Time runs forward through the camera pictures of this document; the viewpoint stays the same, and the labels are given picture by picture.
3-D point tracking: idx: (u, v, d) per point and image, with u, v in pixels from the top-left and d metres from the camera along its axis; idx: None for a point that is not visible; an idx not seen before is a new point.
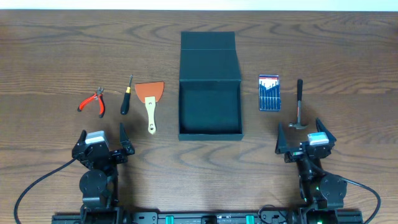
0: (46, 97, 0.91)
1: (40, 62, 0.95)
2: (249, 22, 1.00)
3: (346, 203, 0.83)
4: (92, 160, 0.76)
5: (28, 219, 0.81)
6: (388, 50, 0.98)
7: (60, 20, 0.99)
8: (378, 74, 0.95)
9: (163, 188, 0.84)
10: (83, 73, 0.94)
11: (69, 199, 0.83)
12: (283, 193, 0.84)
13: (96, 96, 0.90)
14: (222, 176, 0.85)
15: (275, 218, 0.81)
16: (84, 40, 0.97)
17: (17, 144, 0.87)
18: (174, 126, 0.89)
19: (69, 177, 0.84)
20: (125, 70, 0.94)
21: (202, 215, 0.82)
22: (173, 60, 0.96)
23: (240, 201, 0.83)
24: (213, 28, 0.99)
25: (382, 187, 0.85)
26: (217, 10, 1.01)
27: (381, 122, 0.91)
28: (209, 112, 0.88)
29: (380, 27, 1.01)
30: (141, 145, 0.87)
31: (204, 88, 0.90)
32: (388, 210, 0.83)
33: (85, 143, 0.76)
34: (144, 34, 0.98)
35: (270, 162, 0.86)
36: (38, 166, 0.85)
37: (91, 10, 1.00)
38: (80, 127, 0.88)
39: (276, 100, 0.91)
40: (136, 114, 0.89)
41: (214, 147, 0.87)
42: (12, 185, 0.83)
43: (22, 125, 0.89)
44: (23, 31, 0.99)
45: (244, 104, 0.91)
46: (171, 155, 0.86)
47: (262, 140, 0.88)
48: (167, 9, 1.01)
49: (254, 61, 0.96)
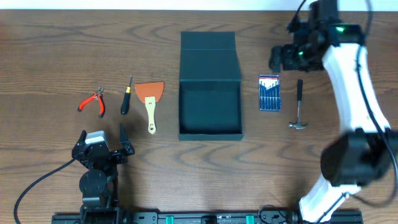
0: (46, 96, 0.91)
1: (40, 62, 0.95)
2: (249, 22, 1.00)
3: (346, 203, 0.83)
4: (92, 160, 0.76)
5: (28, 219, 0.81)
6: (388, 50, 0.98)
7: (60, 20, 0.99)
8: (377, 74, 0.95)
9: (163, 188, 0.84)
10: (83, 73, 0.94)
11: (69, 199, 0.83)
12: (283, 193, 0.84)
13: (96, 96, 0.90)
14: (222, 176, 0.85)
15: (276, 218, 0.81)
16: (84, 40, 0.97)
17: (17, 145, 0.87)
18: (174, 126, 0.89)
19: (70, 177, 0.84)
20: (125, 70, 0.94)
21: (202, 215, 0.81)
22: (173, 60, 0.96)
23: (240, 201, 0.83)
24: (213, 29, 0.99)
25: (382, 187, 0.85)
26: (217, 10, 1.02)
27: None
28: (209, 111, 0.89)
29: (379, 27, 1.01)
30: (141, 145, 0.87)
31: (204, 88, 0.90)
32: (388, 209, 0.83)
33: (85, 143, 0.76)
34: (144, 34, 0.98)
35: (270, 162, 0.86)
36: (38, 166, 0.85)
37: (90, 10, 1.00)
38: (80, 127, 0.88)
39: (277, 100, 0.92)
40: (136, 114, 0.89)
41: (214, 147, 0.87)
42: (11, 186, 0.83)
43: (22, 124, 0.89)
44: (23, 30, 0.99)
45: (244, 104, 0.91)
46: (171, 155, 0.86)
47: (262, 140, 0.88)
48: (167, 9, 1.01)
49: (254, 61, 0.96)
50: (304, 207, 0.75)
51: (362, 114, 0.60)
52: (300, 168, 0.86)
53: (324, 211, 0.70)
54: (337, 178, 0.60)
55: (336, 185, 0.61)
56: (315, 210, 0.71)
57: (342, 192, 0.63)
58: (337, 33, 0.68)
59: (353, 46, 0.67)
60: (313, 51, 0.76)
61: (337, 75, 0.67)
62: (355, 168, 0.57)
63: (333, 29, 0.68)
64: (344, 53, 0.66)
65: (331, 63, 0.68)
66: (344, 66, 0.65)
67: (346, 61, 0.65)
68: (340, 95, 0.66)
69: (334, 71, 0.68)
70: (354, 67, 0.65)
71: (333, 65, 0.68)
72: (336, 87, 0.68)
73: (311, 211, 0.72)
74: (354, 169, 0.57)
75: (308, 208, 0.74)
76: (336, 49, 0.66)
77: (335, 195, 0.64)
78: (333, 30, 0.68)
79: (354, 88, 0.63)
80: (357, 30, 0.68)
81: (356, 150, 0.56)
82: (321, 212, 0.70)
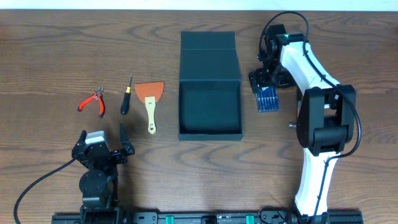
0: (46, 96, 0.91)
1: (40, 61, 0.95)
2: (249, 22, 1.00)
3: (346, 203, 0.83)
4: (92, 161, 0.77)
5: (28, 219, 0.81)
6: (388, 50, 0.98)
7: (60, 19, 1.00)
8: (377, 74, 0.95)
9: (163, 188, 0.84)
10: (83, 73, 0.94)
11: (69, 199, 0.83)
12: (283, 193, 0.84)
13: (96, 96, 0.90)
14: (222, 176, 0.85)
15: (276, 218, 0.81)
16: (84, 40, 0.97)
17: (17, 145, 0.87)
18: (174, 126, 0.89)
19: (70, 177, 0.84)
20: (125, 70, 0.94)
21: (202, 214, 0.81)
22: (173, 60, 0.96)
23: (240, 201, 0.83)
24: (213, 28, 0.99)
25: (382, 187, 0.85)
26: (217, 10, 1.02)
27: (382, 122, 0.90)
28: (209, 111, 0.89)
29: (379, 27, 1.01)
30: (141, 145, 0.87)
31: (204, 88, 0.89)
32: (388, 210, 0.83)
33: (85, 143, 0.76)
34: (144, 34, 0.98)
35: (270, 162, 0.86)
36: (38, 166, 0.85)
37: (91, 10, 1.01)
38: (80, 127, 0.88)
39: (274, 99, 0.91)
40: (136, 114, 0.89)
41: (214, 147, 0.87)
42: (11, 186, 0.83)
43: (22, 124, 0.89)
44: (23, 30, 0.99)
45: (244, 104, 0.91)
46: (171, 155, 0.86)
47: (262, 140, 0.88)
48: (167, 9, 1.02)
49: (254, 61, 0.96)
50: (299, 203, 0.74)
51: (317, 81, 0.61)
52: (300, 168, 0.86)
53: (316, 194, 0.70)
54: (312, 147, 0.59)
55: (313, 154, 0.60)
56: (307, 195, 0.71)
57: (324, 160, 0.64)
58: (286, 39, 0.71)
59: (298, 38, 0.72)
60: (272, 60, 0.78)
61: (292, 65, 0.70)
62: (324, 128, 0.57)
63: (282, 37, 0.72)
64: (291, 45, 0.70)
65: (287, 61, 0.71)
66: (293, 53, 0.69)
67: (293, 49, 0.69)
68: (298, 79, 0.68)
69: (290, 63, 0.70)
70: (302, 50, 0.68)
71: (286, 60, 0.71)
72: (295, 76, 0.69)
73: (305, 205, 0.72)
74: (324, 130, 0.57)
75: (302, 201, 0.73)
76: (286, 49, 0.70)
77: (319, 169, 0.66)
78: (281, 37, 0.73)
79: (305, 65, 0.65)
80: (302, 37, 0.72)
81: (321, 112, 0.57)
82: (314, 196, 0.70)
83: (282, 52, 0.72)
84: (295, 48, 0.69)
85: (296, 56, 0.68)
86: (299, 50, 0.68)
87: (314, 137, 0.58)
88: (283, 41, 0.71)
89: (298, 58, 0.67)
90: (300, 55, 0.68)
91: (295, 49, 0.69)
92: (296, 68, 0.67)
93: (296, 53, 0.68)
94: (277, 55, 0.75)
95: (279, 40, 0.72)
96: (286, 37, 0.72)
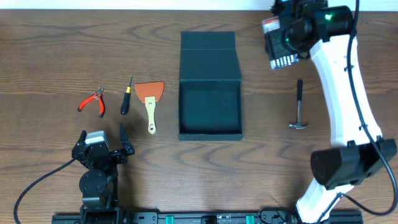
0: (46, 96, 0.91)
1: (40, 62, 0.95)
2: (249, 23, 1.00)
3: (347, 203, 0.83)
4: (92, 161, 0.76)
5: (28, 219, 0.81)
6: (388, 50, 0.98)
7: (60, 19, 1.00)
8: (377, 74, 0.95)
9: (163, 188, 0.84)
10: (83, 73, 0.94)
11: (69, 198, 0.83)
12: (283, 193, 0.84)
13: (96, 96, 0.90)
14: (222, 176, 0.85)
15: (275, 218, 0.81)
16: (83, 40, 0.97)
17: (17, 145, 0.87)
18: (174, 126, 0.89)
19: (71, 177, 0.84)
20: (125, 70, 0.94)
21: (202, 215, 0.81)
22: (173, 60, 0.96)
23: (240, 201, 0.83)
24: (213, 29, 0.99)
25: (382, 187, 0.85)
26: (217, 10, 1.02)
27: (382, 122, 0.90)
28: (209, 111, 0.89)
29: (379, 27, 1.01)
30: (141, 145, 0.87)
31: (204, 88, 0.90)
32: (388, 210, 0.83)
33: (85, 142, 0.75)
34: (144, 34, 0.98)
35: (270, 162, 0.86)
36: (38, 166, 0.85)
37: (90, 10, 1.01)
38: (80, 127, 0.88)
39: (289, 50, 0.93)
40: (136, 114, 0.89)
41: (214, 147, 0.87)
42: (11, 186, 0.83)
43: (22, 124, 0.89)
44: (23, 30, 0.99)
45: (244, 104, 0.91)
46: (171, 155, 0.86)
47: (262, 140, 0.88)
48: (167, 9, 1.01)
49: (254, 61, 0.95)
50: (301, 209, 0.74)
51: (356, 129, 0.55)
52: (300, 168, 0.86)
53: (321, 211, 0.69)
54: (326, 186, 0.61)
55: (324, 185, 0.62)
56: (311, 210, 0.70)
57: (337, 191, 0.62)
58: (324, 21, 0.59)
59: (344, 36, 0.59)
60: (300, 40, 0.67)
61: (326, 70, 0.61)
62: (344, 181, 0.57)
63: (319, 15, 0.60)
64: (333, 46, 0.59)
65: (319, 60, 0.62)
66: (333, 66, 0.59)
67: (335, 53, 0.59)
68: (332, 97, 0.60)
69: (323, 68, 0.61)
70: (346, 64, 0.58)
71: (319, 58, 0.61)
72: (325, 86, 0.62)
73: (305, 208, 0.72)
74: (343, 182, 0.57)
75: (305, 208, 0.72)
76: (324, 50, 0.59)
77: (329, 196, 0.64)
78: (319, 17, 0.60)
79: (345, 93, 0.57)
80: (348, 12, 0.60)
81: (348, 172, 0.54)
82: (319, 213, 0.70)
83: (316, 43, 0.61)
84: (336, 58, 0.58)
85: (337, 74, 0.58)
86: (342, 58, 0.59)
87: (332, 185, 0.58)
88: (320, 22, 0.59)
89: (337, 75, 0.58)
90: (341, 70, 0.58)
91: (337, 60, 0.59)
92: (335, 88, 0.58)
93: (336, 65, 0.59)
94: (310, 37, 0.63)
95: (316, 20, 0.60)
96: (324, 12, 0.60)
